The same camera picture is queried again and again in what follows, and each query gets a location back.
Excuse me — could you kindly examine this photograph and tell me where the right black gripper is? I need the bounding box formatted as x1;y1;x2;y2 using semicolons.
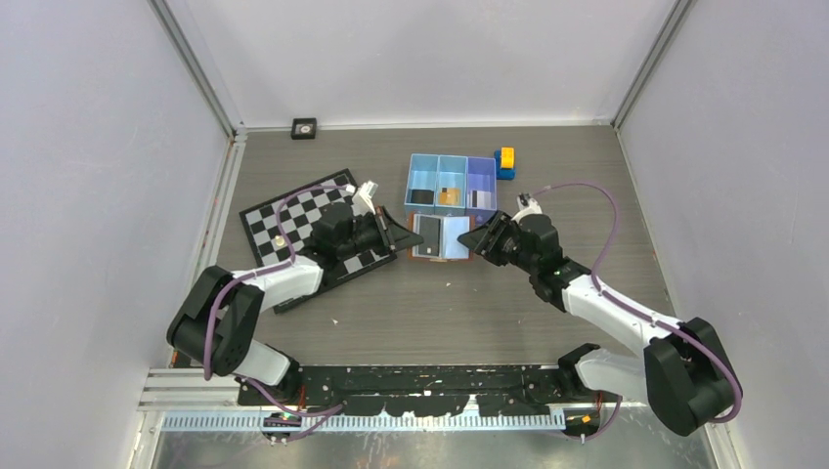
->
458;209;539;275

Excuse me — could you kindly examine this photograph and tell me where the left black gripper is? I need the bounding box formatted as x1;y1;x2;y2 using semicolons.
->
337;206;421;260

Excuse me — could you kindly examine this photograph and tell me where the brown leather card holder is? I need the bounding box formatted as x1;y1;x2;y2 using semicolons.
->
409;213;474;262

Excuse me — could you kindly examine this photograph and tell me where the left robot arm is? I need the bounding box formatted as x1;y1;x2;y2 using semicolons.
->
166;202;424;405

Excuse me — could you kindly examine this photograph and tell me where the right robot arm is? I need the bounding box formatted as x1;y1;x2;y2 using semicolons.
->
458;211;743;436

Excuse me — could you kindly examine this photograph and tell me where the grey card in holder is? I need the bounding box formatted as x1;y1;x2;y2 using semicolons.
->
413;214;442;259

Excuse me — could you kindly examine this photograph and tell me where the silver black card in bin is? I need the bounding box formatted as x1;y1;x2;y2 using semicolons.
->
468;191;496;210

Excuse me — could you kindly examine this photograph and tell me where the orange card in bin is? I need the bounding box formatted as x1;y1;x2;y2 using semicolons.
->
438;188;462;206

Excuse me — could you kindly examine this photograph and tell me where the light blue left bin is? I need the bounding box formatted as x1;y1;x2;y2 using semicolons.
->
404;153;439;215

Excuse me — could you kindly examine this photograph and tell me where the light blue bin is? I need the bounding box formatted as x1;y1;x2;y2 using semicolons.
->
404;153;439;215
435;155;468;216

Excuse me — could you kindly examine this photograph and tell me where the light blue middle bin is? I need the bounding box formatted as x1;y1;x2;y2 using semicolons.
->
435;155;468;216

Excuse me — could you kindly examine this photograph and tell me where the purple right bin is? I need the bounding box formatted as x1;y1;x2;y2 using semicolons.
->
465;156;498;224

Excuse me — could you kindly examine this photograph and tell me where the blue yellow toy block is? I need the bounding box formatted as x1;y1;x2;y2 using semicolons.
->
494;147;516;181

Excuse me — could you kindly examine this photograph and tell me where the black white chessboard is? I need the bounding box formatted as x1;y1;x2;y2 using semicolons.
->
240;168;397;295

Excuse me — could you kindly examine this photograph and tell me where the small black square box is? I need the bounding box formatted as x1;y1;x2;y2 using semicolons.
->
290;117;318;140

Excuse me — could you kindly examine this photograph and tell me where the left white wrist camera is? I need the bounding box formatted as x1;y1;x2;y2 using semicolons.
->
346;181;378;215

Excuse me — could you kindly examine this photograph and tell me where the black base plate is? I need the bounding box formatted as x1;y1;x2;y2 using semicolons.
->
237;364;619;417

